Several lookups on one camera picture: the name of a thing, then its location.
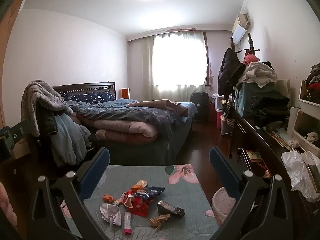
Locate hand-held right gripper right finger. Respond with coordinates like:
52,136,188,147
209,146,292,240

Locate black box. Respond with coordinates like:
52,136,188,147
157,199,185,218

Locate tan blanket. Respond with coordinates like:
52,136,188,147
126,100,190,117

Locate white plastic bag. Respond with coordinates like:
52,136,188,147
281,151,320,203

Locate dark garment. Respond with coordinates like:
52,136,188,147
37,104,59,136

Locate dark wooden headboard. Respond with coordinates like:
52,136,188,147
52,82,117,100

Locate white plastic container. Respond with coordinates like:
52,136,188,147
212,94,225,110

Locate grey fleece blanket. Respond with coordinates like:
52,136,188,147
21,80,73,138

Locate dark folded clothes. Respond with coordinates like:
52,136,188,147
250,90,290,128

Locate white tube pink cap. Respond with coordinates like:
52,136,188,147
124,212,132,235

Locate pink hat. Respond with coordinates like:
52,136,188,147
242,54,260,65

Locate white storage rack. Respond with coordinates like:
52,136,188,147
287,79,320,153

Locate folded pink grey quilt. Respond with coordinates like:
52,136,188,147
66,99,195,143

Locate small flat box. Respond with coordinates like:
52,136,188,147
245,150,263,162

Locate black coat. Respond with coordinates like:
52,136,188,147
217,48,247,97

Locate white paper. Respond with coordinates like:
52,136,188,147
99,203,122,226

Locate teal fabric bag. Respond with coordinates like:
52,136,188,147
235,82,275,119

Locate light blue garment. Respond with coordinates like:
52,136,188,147
51,116,92,167

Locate red snack packet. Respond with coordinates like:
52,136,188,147
121,190,150,217

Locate dark wooden dresser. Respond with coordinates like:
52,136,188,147
230,110,320,240

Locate navy star pillow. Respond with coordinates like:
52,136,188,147
61,91,114,104

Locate wooden coat rack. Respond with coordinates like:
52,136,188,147
230,33,260,55

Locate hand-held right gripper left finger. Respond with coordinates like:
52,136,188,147
27,147,110,240

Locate black suitcase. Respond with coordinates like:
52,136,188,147
190,92,209,123

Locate pink speckled wastebasket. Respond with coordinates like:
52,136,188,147
212,187,237,227

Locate pile of pale clothes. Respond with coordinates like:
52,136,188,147
237,61,278,88

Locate brown wrapper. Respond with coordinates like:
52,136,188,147
149,214,172,230

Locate blue snack packet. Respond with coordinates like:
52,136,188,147
135,185,165,201

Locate bed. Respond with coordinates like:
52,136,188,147
52,82,196,166

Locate sheer white curtain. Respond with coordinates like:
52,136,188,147
146,30,209,100

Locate green floral tablecloth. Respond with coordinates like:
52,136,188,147
60,164,220,240

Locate white wall air conditioner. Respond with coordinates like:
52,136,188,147
231,12,251,42

